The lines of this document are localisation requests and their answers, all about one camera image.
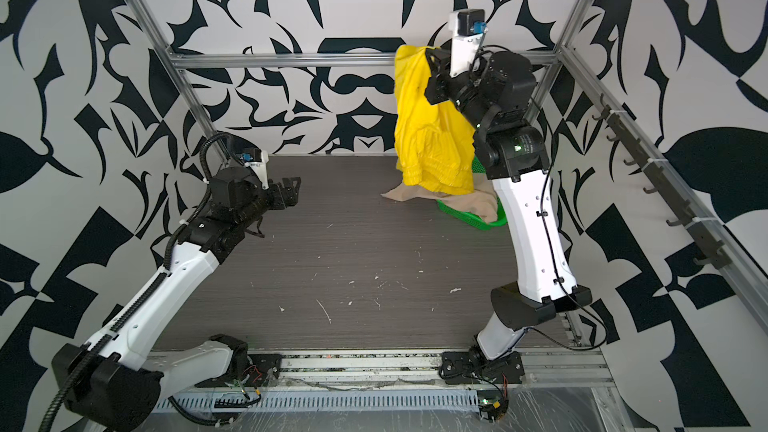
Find yellow shorts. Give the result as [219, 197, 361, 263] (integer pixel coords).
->
[394, 45, 475, 195]

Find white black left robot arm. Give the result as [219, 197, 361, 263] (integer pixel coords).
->
[39, 162, 301, 431]

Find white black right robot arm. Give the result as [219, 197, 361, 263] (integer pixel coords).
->
[425, 49, 592, 385]

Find beige shorts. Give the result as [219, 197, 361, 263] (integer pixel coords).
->
[382, 183, 499, 223]

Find green plastic basket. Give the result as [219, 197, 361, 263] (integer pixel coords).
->
[437, 157, 508, 231]

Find small green-lit electronics board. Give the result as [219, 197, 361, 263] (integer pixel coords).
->
[477, 390, 509, 423]

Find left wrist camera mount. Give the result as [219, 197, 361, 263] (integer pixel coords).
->
[237, 147, 269, 190]

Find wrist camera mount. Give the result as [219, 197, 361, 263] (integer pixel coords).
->
[237, 147, 269, 190]
[448, 8, 487, 78]

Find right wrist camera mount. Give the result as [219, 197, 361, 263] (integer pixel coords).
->
[448, 8, 487, 78]

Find aluminium cage frame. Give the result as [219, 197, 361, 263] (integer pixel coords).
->
[125, 0, 767, 327]

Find white slotted cable duct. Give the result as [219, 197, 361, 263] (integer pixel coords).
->
[177, 389, 481, 414]

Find black wall hook rack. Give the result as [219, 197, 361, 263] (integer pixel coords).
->
[593, 94, 733, 270]

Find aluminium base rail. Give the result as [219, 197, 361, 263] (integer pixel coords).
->
[107, 346, 616, 388]

